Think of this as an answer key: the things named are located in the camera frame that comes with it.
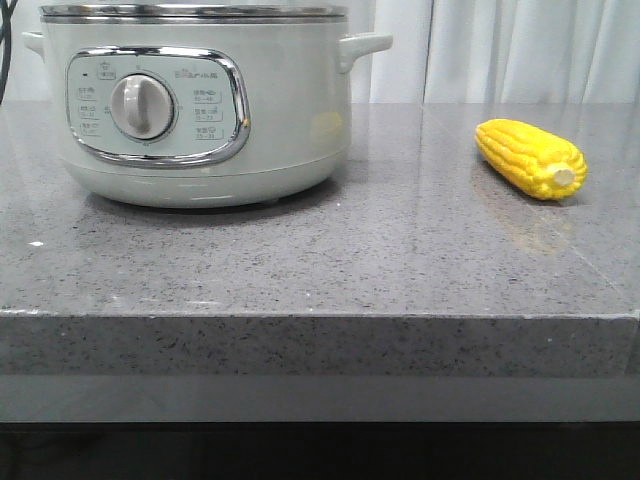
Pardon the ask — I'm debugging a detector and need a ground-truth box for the white curtain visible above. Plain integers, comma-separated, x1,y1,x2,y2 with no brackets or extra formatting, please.
1,1,639,104

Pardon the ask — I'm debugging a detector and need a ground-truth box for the black power cable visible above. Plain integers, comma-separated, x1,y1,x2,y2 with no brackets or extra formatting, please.
0,0,17,105

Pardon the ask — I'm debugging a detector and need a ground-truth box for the yellow corn cob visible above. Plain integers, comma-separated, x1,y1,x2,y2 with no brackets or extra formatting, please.
475,118,588,200

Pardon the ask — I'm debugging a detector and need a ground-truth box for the glass pot lid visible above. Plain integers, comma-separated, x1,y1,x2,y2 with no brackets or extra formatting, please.
39,3,348,24

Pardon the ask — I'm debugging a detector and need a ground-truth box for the pale green electric cooking pot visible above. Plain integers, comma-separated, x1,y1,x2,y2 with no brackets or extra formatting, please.
21,4,394,210

